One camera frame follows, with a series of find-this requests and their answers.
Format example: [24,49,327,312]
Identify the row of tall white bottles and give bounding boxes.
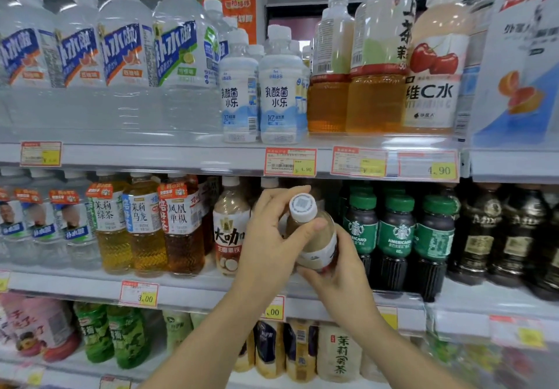
[452,0,559,149]

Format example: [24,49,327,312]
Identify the person's left forearm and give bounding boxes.
[139,288,274,389]

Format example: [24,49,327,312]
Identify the row of clear water bottles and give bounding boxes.
[0,0,224,143]

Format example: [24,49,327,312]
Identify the store shelving unit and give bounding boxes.
[0,0,559,389]

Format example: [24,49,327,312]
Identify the row of amber tea bottles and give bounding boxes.
[85,172,219,277]

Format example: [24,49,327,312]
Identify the yellow bottle dark label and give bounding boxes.
[233,327,256,374]
[284,319,320,384]
[254,319,287,380]

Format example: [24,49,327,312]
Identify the orange hanging poster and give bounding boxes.
[201,0,257,44]

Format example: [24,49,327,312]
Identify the white-capped tan drink bottle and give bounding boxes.
[286,192,339,274]
[213,176,252,277]

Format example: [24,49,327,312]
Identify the row of white blue-label bottles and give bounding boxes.
[203,0,311,145]

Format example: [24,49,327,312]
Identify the row of clear portrait-label bottles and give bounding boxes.
[0,167,104,271]

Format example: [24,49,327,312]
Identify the bright green drink bottle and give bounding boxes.
[107,305,151,370]
[73,302,115,364]

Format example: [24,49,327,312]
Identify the pink cherry-label drink bottle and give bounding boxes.
[401,0,475,135]

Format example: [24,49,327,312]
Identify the person's right forearm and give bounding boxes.
[349,312,475,389]

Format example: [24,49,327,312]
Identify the person's right hand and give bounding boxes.
[296,225,385,328]

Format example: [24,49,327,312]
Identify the row of Starbucks bottles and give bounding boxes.
[342,182,460,303]

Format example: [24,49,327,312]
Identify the person's left hand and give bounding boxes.
[233,185,328,311]

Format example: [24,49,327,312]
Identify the tall tea bottle red band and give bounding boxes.
[345,0,416,134]
[307,0,355,134]

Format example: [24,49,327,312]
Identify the clear bottle colourful label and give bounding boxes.
[462,342,501,381]
[430,336,466,376]
[497,347,536,385]

